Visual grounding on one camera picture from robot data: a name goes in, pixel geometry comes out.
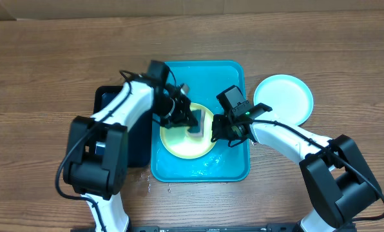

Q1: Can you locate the black rectangular tray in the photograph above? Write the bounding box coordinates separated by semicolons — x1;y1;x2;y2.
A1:
93;86;153;168

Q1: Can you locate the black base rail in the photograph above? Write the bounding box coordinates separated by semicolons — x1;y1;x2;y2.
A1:
70;222;357;232

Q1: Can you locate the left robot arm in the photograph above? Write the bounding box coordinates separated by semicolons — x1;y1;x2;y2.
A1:
55;61;205;231

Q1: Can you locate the green scrubbing sponge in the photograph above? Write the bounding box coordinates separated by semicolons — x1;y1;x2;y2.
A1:
186;109;211;139

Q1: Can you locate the yellow plate with small stain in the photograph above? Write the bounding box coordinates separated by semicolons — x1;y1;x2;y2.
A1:
160;103;216;159

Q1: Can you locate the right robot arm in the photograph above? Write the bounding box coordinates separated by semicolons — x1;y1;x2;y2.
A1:
211;85;384;231

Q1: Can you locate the light blue plate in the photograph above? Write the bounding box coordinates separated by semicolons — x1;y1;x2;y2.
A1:
253;74;314;126

